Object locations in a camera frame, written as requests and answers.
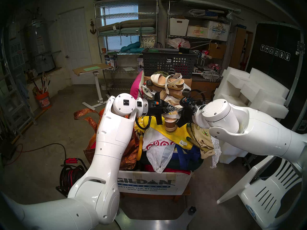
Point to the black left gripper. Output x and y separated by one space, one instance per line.
158 107

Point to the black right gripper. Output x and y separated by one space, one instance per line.
189 106

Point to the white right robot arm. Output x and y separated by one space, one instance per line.
259 133

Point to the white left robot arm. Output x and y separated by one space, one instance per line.
110 140

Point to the low brown wooden cabinet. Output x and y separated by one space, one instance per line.
203 88

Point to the tan cardboard box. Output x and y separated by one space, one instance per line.
188 82

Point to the yellow terry towel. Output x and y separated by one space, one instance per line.
177 136

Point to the tan green-tipped work glove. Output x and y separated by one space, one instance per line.
201 138

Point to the magenta cloth piece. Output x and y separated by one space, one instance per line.
136 85

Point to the black plastic mesh basket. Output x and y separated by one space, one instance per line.
156 64

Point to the blue fabric bag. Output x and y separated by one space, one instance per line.
184 157

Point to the white Target plastic bag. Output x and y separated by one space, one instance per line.
158 157

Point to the yellow folded umbrella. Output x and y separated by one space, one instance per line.
139 148

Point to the crumpled white plastic scrap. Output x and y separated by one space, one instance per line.
215 152

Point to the brown cardboard storage box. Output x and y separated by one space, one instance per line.
217 51

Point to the small white foam piece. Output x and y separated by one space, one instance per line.
230 152

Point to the red orange floral bag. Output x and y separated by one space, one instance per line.
129 155

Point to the pink white plastic bag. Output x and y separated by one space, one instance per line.
178 42

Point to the HOPE word sign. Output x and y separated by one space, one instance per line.
147 40

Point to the white labelled cardboard box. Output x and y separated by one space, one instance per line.
196 31

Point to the white foam packing block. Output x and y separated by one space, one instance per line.
263 93

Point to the teal cushion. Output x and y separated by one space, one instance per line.
130 47

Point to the blue white product box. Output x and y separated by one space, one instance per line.
111 61

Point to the large Gildan cardboard box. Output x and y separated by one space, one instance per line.
148 184

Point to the small Gildan cardboard box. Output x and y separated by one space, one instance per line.
218 30

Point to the sage green seat cushion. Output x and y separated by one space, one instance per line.
139 30

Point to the window with white blinds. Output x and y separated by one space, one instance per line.
117 41

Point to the small orange pot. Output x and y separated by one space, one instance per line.
104 50

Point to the white rolling overbed table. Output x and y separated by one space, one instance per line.
92 68

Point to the orange brocade fabric strip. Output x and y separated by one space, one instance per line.
82 112

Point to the khaki seat cushion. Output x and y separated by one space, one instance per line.
136 23

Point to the black flight case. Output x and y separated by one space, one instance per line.
275 40

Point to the white plastic chair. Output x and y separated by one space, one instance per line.
259 198

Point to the white panel door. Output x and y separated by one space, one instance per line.
75 45

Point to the orange plastic bucket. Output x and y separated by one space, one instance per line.
43 101

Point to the grey water heater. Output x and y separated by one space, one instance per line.
42 47

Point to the grey metal ladder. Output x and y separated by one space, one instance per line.
14 105

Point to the grey furnace cabinet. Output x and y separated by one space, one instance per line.
18 54

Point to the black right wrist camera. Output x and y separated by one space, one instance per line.
184 119

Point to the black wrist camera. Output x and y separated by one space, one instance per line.
158 119
184 119

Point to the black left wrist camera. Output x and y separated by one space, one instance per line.
158 119

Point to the brown anchor wall decoration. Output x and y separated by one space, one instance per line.
93 29

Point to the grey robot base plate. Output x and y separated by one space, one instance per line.
153 224

